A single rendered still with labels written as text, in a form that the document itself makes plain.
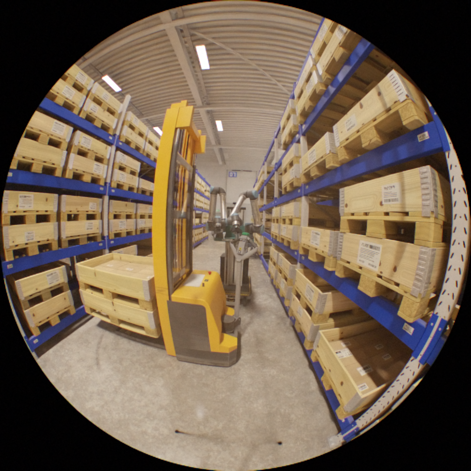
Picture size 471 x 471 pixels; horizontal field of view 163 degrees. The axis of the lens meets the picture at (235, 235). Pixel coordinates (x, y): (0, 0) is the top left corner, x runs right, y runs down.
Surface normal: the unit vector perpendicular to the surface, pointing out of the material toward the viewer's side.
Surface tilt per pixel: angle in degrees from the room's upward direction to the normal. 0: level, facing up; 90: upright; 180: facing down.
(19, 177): 90
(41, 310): 90
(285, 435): 0
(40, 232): 90
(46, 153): 90
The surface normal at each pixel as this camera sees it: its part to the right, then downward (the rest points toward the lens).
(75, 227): 1.00, 0.05
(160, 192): -0.03, 0.10
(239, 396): 0.04, -0.99
